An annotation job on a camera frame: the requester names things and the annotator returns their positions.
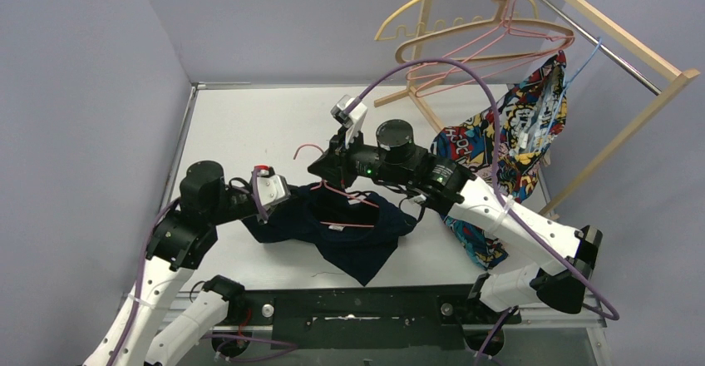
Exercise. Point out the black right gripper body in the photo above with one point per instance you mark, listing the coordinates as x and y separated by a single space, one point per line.
359 159

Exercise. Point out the pink wire hanger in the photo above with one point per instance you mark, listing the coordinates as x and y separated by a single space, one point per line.
509 44
324 185

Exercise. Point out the navy blue shorts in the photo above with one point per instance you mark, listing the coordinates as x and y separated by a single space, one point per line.
358 237

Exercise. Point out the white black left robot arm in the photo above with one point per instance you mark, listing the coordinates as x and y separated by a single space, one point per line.
184 231

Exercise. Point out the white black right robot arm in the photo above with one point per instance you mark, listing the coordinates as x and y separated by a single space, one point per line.
562 258

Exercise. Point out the colourful comic print shorts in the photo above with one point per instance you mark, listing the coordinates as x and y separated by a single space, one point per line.
510 154

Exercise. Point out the beige wooden hanger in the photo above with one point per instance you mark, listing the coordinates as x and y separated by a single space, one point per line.
503 24

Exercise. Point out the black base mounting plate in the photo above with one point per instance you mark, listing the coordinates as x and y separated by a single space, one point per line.
441 316

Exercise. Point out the metal rack rod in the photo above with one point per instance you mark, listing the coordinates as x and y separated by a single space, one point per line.
609 28

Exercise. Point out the wooden clothes rack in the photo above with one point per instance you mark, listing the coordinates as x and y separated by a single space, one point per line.
678 80

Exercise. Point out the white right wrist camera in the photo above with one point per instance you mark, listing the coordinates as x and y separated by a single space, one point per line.
350 113

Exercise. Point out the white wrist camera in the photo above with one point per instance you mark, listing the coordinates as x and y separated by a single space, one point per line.
350 113
269 188

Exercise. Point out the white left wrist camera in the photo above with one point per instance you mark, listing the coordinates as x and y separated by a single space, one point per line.
269 188

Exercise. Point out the blue wire hanger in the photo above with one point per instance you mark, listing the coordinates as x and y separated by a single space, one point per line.
566 83

